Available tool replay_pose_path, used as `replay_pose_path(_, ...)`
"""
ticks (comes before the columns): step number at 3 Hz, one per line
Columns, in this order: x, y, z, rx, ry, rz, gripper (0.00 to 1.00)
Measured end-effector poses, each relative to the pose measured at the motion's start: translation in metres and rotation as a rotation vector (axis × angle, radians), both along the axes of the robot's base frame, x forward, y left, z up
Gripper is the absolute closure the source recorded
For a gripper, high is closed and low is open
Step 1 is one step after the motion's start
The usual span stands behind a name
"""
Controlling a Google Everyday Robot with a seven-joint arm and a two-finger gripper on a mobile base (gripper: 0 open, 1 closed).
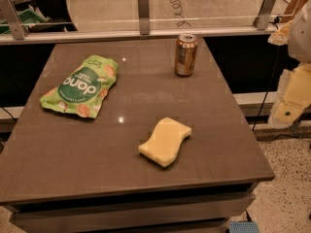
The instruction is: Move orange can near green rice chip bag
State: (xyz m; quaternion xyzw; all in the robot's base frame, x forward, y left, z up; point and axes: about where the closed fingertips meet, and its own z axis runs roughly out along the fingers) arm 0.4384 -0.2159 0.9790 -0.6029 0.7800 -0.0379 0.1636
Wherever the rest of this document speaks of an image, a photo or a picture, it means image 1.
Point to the yellow sponge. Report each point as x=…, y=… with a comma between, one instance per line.
x=164, y=144

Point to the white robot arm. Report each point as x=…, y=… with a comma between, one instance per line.
x=299, y=44

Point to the metal panel bracket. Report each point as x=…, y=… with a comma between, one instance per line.
x=144, y=16
x=9, y=13
x=261, y=21

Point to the left metal panel bracket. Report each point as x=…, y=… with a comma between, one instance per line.
x=9, y=13

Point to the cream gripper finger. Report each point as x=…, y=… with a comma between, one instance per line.
x=293, y=95
x=281, y=36

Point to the grey table drawer front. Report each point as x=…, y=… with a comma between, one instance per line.
x=196, y=214

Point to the right metal panel bracket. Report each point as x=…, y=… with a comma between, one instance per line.
x=261, y=21

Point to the orange soda can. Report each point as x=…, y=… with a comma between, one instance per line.
x=186, y=48

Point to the blue box on floor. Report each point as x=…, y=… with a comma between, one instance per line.
x=243, y=227

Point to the middle metal panel bracket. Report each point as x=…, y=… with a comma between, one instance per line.
x=144, y=16

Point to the green tray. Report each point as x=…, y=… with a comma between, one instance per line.
x=27, y=17

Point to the clear acrylic barrier panel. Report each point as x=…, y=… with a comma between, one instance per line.
x=104, y=19

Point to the green rice chip bag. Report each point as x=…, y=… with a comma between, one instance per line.
x=82, y=93

